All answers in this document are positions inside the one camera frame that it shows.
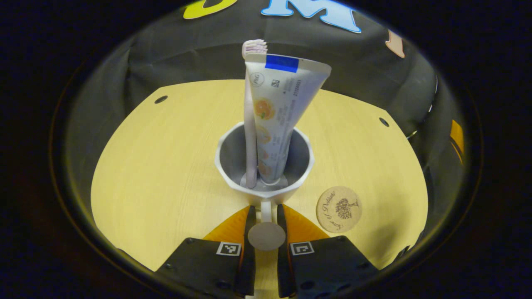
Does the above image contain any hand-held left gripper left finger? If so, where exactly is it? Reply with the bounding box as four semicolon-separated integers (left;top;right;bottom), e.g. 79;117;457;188
155;204;257;299

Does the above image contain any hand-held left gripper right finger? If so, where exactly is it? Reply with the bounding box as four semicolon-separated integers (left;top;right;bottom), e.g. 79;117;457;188
276;203;379;299

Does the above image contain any white cup with handle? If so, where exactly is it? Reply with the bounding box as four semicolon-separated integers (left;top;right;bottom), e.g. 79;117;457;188
214;121;315;252

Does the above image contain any round cork coaster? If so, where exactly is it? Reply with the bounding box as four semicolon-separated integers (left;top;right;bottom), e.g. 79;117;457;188
316;186;362;233

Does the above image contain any pale pink toothbrush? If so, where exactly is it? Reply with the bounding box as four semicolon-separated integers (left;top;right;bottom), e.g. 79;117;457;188
241;39;268;189

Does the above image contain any white toothpaste tube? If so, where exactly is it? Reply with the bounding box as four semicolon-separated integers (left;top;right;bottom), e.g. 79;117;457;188
244;53;332;185

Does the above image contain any light wooden desktop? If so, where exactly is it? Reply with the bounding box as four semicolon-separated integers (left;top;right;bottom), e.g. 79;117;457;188
91;79;429;299

